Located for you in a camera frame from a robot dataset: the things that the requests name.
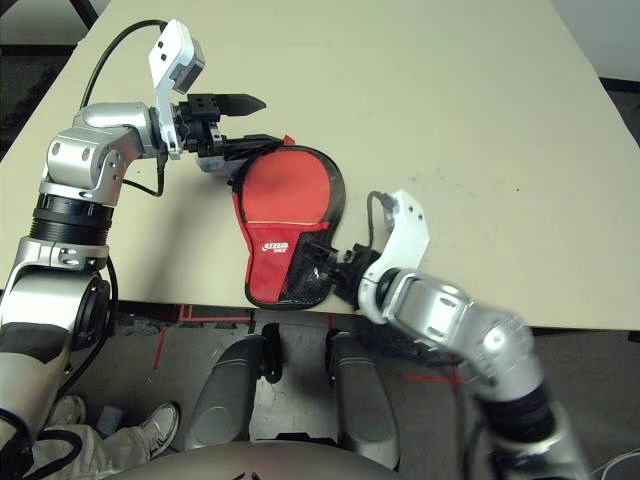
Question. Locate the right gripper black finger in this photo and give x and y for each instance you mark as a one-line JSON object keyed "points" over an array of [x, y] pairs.
{"points": [[317, 251]]}

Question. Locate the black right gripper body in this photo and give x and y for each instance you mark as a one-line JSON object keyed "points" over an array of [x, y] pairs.
{"points": [[350, 270]]}

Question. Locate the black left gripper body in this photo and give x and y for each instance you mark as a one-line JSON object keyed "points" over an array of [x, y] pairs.
{"points": [[200, 125]]}

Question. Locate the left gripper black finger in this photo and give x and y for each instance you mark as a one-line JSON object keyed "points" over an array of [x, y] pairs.
{"points": [[242, 105], [252, 145]]}

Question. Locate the red and black paddle case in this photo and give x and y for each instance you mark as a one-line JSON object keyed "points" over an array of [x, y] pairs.
{"points": [[280, 200]]}

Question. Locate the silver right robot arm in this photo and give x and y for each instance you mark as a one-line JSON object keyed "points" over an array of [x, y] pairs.
{"points": [[475, 330]]}

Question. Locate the grey robot right leg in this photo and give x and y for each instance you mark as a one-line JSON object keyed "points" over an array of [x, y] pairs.
{"points": [[365, 400]]}

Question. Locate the grey robot leg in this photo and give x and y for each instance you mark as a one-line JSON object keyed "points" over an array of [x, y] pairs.
{"points": [[225, 395], [365, 400]]}

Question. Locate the black-framed side table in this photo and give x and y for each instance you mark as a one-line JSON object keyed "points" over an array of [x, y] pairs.
{"points": [[86, 12]]}

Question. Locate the black foam floor mat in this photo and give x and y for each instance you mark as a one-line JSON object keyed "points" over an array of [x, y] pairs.
{"points": [[35, 95]]}

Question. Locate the grey robot left leg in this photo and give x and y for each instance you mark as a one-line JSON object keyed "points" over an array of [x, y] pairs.
{"points": [[225, 395]]}

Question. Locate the grey robot torso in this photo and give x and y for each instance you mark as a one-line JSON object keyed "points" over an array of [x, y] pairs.
{"points": [[250, 465]]}

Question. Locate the white sneaker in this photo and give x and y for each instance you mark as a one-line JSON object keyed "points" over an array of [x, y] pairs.
{"points": [[67, 410], [162, 427]]}

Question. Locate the small blue box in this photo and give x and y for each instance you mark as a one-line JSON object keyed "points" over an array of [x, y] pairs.
{"points": [[110, 420]]}

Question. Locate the khaki trouser leg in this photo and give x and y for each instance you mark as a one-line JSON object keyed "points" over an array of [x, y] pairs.
{"points": [[95, 452]]}

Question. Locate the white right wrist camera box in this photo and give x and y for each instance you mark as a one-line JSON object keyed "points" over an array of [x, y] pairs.
{"points": [[407, 235]]}

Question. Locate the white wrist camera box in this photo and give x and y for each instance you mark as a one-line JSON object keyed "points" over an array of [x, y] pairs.
{"points": [[407, 235], [172, 50]]}

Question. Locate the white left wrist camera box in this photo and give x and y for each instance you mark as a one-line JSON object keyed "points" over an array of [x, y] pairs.
{"points": [[172, 50]]}

